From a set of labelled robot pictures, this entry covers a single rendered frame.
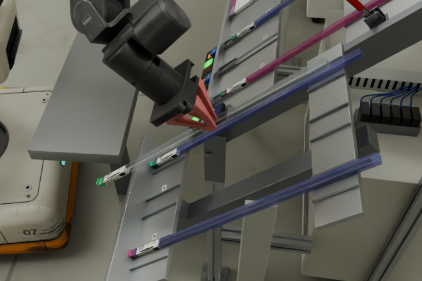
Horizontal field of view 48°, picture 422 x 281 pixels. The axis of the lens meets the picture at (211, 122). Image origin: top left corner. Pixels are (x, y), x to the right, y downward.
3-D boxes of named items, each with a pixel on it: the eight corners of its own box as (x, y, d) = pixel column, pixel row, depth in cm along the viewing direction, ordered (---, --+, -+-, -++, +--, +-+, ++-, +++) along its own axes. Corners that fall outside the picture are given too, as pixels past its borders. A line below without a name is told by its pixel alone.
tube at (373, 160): (133, 259, 90) (129, 256, 89) (135, 252, 91) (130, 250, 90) (382, 164, 62) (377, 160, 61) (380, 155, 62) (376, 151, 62)
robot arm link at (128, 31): (98, 45, 69) (94, 65, 65) (130, 14, 67) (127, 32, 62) (134, 73, 73) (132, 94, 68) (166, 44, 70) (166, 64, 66)
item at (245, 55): (216, 132, 114) (207, 125, 112) (244, -18, 158) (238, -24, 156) (279, 97, 102) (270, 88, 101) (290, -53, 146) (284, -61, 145)
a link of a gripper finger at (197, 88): (232, 103, 77) (190, 68, 72) (228, 137, 72) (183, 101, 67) (201, 120, 81) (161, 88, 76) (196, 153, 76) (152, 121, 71)
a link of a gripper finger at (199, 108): (232, 98, 77) (191, 63, 73) (228, 131, 73) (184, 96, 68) (202, 115, 81) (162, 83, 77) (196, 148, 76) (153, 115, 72)
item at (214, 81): (221, 140, 116) (200, 123, 112) (247, -10, 159) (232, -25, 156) (224, 138, 115) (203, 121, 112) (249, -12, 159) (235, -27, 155)
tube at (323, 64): (101, 187, 92) (97, 185, 92) (103, 182, 93) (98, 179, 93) (330, 68, 64) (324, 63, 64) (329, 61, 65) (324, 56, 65)
